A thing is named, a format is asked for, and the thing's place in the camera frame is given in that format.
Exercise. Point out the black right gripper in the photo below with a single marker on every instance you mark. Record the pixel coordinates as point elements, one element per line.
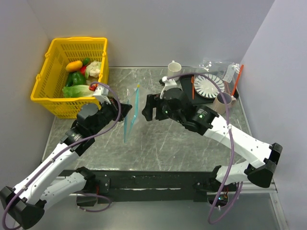
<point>152,101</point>

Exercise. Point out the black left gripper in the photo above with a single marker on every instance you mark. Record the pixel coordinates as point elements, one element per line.
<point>114,106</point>

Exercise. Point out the clear bag with blue zipper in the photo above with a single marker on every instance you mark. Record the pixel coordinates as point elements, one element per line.
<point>135,122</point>

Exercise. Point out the green toy bell pepper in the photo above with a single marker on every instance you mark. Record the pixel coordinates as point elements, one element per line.
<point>78,79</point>

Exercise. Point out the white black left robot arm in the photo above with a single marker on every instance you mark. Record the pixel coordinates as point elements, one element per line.
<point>27,201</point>

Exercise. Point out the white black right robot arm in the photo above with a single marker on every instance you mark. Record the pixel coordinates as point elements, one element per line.
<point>261,158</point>

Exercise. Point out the clear bag with red zipper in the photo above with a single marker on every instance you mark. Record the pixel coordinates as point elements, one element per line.
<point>228,72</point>

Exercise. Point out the black rectangular tray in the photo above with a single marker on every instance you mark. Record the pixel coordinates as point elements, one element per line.
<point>187,88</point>

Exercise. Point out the white ceramic mug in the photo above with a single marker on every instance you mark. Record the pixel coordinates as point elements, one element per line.
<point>173,69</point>

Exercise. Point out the white toy cauliflower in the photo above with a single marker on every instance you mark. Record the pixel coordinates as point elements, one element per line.
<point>93,69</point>

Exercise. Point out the green toy lettuce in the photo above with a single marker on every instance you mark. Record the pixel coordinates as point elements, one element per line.
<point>77,91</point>

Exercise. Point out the orange plastic fork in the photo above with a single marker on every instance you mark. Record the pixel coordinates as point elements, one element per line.
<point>193,89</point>

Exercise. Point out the red toy tomato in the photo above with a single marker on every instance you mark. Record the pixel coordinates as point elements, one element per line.
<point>83,69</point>

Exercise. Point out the white blue striped plate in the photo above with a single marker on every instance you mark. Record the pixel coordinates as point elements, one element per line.
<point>206,88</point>

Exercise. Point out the green toy cucumber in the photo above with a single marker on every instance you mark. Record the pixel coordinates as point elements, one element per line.
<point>69,81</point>

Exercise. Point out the green toy chili pepper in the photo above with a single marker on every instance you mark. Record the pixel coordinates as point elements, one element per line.
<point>86,61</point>

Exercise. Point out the yellow orange toy mango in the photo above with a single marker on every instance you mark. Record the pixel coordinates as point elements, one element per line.
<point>74,66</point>

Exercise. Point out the beige mug purple inside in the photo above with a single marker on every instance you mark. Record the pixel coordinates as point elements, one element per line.
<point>223,101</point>

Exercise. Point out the yellow plastic basket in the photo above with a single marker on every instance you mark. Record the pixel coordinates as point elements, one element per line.
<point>50,81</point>

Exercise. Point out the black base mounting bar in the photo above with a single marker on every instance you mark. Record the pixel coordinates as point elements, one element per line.
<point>137,186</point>

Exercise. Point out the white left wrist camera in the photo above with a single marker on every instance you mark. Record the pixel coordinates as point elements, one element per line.
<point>100,93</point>

